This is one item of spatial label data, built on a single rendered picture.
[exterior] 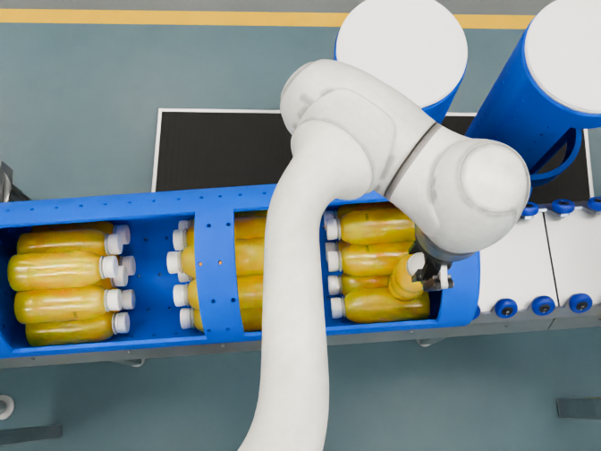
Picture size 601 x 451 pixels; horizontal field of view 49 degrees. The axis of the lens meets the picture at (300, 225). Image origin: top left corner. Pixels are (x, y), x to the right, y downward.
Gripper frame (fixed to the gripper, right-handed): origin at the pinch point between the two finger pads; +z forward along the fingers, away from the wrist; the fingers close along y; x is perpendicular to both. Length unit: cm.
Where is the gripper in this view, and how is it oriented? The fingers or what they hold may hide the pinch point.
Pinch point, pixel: (422, 261)
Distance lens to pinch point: 106.2
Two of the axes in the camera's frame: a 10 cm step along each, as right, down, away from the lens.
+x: -10.0, 0.7, 0.0
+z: 0.1, 2.6, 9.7
